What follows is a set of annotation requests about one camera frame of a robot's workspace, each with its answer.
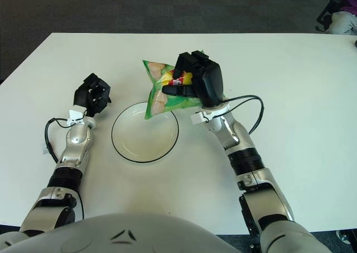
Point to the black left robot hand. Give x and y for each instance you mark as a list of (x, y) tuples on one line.
[(81, 96)]

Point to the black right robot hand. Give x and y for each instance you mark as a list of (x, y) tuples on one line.
[(212, 80)]

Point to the green chips bag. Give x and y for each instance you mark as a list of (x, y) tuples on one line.
[(159, 99)]

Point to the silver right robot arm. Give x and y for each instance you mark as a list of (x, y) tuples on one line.
[(237, 135)]

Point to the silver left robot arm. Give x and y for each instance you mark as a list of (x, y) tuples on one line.
[(76, 135)]

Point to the white plate black rim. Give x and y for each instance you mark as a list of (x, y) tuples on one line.
[(139, 141)]

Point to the white left wrist connector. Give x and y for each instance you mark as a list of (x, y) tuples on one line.
[(75, 115)]

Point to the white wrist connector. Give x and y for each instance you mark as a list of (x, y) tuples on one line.
[(75, 115), (196, 118)]

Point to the white right wrist connector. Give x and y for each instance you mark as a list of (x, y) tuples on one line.
[(196, 118)]

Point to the black office chair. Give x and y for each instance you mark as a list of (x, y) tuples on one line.
[(325, 15)]

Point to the grey robot torso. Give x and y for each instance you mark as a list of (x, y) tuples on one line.
[(111, 233)]

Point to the seated person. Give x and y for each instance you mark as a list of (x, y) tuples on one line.
[(343, 24)]

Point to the grey caster wheel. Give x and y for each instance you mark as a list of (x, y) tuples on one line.
[(343, 236)]

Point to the black base frame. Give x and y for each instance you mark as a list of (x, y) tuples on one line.
[(255, 248)]

